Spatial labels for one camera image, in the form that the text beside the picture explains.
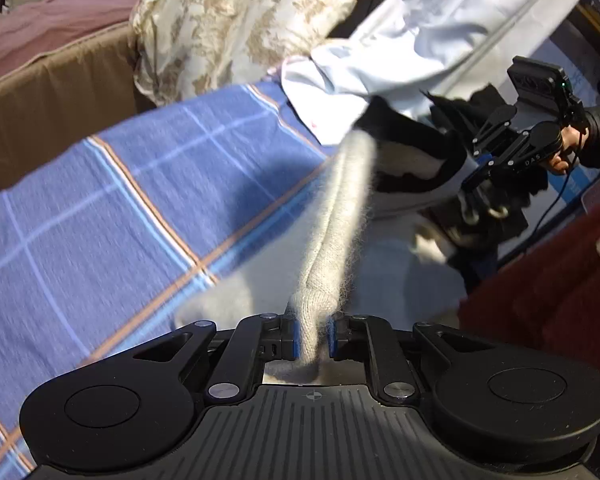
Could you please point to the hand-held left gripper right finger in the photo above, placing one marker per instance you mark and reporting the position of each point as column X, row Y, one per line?
column 331, row 337

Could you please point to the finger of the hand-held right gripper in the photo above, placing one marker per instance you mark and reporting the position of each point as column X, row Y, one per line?
column 495, row 127
column 480, row 170

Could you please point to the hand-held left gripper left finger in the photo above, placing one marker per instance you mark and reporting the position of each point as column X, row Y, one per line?
column 296, row 340

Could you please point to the cream sweater with black collar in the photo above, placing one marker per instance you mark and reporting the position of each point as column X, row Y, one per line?
column 340, row 240

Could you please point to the person's right hand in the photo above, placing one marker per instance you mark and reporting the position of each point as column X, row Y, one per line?
column 570, row 147

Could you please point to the white garment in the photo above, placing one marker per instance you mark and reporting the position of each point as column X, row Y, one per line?
column 430, row 25

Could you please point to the red cloth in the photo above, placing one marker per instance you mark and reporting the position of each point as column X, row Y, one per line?
column 555, row 300

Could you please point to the blue plaid bedsheet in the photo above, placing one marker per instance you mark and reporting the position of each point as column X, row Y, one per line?
column 105, row 220

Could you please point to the floral beige pillow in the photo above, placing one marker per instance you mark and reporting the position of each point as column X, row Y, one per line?
column 230, row 25

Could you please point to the brown bed cover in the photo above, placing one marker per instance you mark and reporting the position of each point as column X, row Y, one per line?
column 55, row 125

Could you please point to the mauve blanket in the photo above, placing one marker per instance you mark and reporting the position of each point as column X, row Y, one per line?
column 45, row 25

